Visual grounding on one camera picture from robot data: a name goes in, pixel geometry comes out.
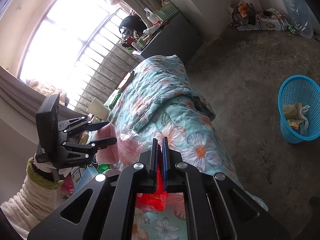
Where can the green plastic basket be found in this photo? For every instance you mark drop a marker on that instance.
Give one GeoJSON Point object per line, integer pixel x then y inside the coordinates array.
{"type": "Point", "coordinates": [167, 12]}

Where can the white paper cup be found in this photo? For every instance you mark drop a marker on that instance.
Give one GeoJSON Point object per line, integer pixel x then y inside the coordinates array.
{"type": "Point", "coordinates": [98, 109]}

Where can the large blue water bottle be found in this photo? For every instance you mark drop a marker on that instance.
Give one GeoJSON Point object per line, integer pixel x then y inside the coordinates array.
{"type": "Point", "coordinates": [298, 12]}

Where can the left beige curtain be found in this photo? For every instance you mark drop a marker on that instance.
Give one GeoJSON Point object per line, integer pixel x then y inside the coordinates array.
{"type": "Point", "coordinates": [25, 100]}

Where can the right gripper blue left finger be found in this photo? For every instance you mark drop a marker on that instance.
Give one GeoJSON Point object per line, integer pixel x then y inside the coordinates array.
{"type": "Point", "coordinates": [153, 164]}

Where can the green blue snack bag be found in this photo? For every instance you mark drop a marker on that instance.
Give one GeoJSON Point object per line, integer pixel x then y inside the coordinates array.
{"type": "Point", "coordinates": [103, 167]}

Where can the white plastic jug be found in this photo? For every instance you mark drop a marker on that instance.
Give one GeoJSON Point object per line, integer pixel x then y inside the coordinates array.
{"type": "Point", "coordinates": [152, 17]}

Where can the metal window railing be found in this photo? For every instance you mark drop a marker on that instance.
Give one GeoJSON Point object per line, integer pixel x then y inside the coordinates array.
{"type": "Point", "coordinates": [102, 64]}

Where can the grey bedside cabinet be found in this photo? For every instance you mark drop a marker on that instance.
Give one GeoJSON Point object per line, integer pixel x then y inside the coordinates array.
{"type": "Point", "coordinates": [179, 38]}

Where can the fluffy white left sleeve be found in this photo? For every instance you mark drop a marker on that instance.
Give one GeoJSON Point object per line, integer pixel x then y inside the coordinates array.
{"type": "Point", "coordinates": [34, 202]}

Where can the clear plastic wrapper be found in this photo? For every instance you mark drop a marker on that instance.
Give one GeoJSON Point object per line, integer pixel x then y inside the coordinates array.
{"type": "Point", "coordinates": [130, 146]}

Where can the crumpled trash in basket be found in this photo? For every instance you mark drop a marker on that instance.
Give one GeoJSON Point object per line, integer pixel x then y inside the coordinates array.
{"type": "Point", "coordinates": [296, 117]}

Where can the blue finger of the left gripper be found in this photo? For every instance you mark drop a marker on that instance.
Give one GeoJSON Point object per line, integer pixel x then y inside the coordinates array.
{"type": "Point", "coordinates": [103, 143]}
{"type": "Point", "coordinates": [95, 126]}

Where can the red cup on cabinet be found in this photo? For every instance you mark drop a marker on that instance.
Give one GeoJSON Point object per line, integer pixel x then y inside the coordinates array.
{"type": "Point", "coordinates": [129, 41]}

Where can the pink mesh scrub cloth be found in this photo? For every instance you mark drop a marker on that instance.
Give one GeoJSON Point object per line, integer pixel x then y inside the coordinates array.
{"type": "Point", "coordinates": [107, 147]}

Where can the small white green box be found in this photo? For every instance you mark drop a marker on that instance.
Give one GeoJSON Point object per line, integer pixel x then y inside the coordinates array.
{"type": "Point", "coordinates": [76, 175]}

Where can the orange black item on floor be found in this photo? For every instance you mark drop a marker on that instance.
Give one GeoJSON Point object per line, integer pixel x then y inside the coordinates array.
{"type": "Point", "coordinates": [243, 14]}

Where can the brown snack packet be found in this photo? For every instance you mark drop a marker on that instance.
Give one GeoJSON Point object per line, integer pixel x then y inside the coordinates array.
{"type": "Point", "coordinates": [126, 81]}

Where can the blue plastic trash basket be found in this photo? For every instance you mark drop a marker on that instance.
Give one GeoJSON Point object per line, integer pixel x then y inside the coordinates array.
{"type": "Point", "coordinates": [299, 88]}

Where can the green candy wrapper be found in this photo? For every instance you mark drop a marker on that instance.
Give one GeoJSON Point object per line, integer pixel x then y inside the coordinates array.
{"type": "Point", "coordinates": [114, 101]}

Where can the red snack wrapper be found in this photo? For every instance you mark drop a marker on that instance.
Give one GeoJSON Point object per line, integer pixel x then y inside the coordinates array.
{"type": "Point", "coordinates": [157, 200]}

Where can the floral teal quilt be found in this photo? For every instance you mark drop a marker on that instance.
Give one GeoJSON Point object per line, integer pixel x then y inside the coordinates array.
{"type": "Point", "coordinates": [160, 102]}

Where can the white power strip board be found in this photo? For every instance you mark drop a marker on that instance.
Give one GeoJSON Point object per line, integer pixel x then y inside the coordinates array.
{"type": "Point", "coordinates": [277, 21]}

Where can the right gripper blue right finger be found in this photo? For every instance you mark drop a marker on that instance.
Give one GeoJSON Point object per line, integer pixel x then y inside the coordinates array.
{"type": "Point", "coordinates": [166, 161]}

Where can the left hand white glove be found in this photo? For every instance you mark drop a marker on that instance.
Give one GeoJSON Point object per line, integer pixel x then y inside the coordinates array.
{"type": "Point", "coordinates": [49, 172]}

